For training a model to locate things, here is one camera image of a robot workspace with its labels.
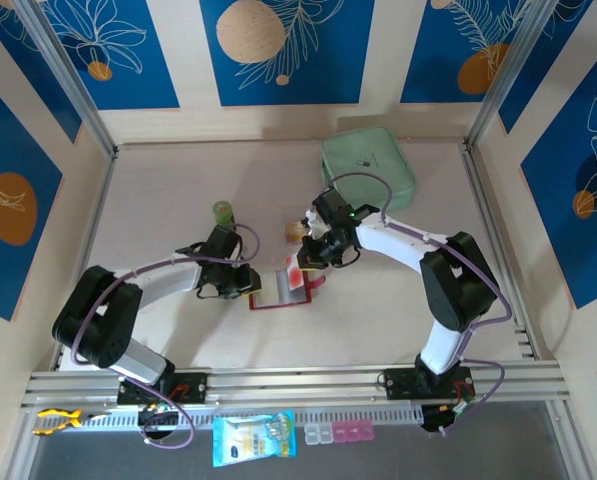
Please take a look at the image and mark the red card holder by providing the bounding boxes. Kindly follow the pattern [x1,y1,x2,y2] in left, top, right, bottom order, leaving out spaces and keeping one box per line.
[248,269,328,312]

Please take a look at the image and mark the white card with red spots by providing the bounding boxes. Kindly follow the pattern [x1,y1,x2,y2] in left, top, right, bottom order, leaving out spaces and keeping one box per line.
[284,253,308,294]

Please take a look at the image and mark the card with food picture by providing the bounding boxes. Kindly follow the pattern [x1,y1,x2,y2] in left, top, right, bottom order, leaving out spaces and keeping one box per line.
[283,206,314,245]

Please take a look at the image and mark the mint green zip pouch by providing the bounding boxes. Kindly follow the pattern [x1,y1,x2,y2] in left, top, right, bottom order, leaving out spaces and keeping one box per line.
[320,126,420,214]

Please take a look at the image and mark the green cylindrical bottle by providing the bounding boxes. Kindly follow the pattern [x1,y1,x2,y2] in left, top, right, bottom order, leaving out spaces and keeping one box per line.
[211,199,236,230]

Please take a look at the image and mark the blue snack packet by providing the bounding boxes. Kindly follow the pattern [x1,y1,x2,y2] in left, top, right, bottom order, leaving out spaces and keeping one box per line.
[211,409,298,469]

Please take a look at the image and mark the clear pill box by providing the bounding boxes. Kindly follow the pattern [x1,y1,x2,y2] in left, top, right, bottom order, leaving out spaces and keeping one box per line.
[303,424,335,445]

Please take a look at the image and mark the black electronics module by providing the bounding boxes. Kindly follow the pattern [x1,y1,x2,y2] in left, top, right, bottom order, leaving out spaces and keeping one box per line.
[137,402,182,435]
[421,397,477,435]

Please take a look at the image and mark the pink pill box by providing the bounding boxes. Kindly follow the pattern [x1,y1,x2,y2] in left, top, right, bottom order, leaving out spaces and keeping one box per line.
[331,421,376,444]

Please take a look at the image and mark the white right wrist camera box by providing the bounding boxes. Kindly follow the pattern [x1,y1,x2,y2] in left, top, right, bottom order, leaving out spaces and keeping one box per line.
[303,210,329,239]

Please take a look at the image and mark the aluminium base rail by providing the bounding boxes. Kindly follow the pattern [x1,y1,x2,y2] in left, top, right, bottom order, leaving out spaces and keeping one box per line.
[20,362,572,409]

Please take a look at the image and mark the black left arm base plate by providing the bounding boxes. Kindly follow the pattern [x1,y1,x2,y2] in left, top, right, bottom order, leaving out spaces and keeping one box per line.
[116,372,209,405]

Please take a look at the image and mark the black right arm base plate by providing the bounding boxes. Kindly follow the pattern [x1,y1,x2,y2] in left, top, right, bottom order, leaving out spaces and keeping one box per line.
[382,366,475,401]

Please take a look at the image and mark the aluminium side rail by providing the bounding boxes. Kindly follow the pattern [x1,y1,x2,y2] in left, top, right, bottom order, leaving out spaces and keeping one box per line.
[461,147,538,360]

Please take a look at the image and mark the grey slotted cable duct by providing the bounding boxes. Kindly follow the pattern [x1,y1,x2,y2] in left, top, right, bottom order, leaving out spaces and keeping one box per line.
[85,405,424,430]

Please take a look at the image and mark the aluminium frame post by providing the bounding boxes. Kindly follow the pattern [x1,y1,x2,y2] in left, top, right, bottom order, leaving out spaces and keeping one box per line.
[465,0,562,151]
[15,0,118,159]

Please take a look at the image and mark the yellow-handled pliers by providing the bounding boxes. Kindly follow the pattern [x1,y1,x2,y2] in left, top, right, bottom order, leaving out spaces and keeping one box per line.
[33,407,112,437]

